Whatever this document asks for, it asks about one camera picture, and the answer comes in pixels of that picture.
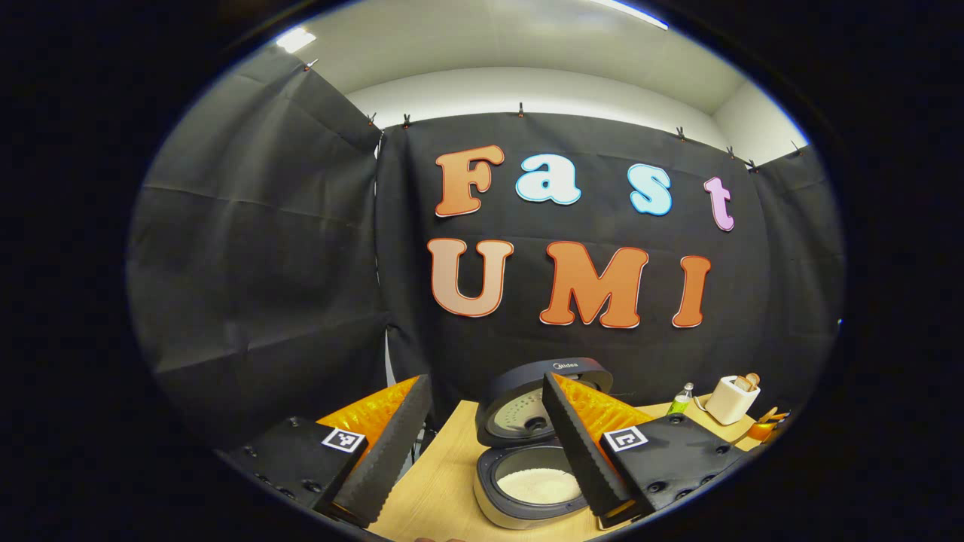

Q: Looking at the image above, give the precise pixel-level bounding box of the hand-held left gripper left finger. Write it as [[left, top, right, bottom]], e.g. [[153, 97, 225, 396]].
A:
[[213, 374, 432, 529]]

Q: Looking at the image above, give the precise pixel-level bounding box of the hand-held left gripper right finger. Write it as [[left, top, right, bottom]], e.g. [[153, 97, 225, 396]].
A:
[[542, 372, 746, 529]]

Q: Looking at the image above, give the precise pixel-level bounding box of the dark grey rice cooker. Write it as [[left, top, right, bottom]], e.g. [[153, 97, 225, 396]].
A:
[[473, 357, 615, 530]]

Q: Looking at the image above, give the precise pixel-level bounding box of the white toaster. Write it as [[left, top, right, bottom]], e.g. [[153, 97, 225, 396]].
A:
[[704, 374, 761, 426]]

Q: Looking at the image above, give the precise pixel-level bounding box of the black backdrop cloth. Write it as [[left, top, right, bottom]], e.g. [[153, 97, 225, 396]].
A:
[[127, 45, 846, 452]]

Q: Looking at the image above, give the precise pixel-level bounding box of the small ceiling light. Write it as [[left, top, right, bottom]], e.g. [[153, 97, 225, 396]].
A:
[[275, 26, 317, 53]]

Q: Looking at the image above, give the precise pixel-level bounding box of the long ceiling light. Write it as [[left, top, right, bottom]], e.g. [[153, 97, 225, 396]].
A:
[[587, 0, 670, 31]]

